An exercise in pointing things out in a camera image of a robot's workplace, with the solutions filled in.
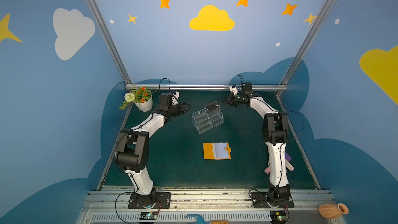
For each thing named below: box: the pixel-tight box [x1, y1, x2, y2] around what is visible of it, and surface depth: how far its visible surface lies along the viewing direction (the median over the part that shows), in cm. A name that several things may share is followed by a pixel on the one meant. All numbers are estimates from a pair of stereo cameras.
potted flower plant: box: [118, 85, 156, 112], surface depth 102 cm
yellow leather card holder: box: [203, 142, 232, 160], surface depth 92 cm
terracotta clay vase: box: [318, 202, 349, 220], surface depth 65 cm
